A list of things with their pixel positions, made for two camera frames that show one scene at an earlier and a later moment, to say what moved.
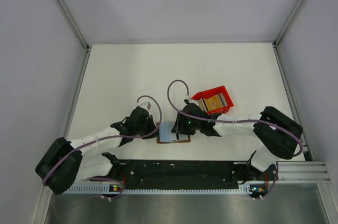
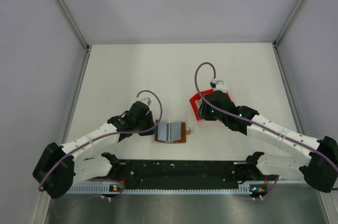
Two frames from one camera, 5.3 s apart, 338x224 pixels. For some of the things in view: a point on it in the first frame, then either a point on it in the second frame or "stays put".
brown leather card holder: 165,134 stays put
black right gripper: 180,127 → 203,112
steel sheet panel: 289,203 stays put
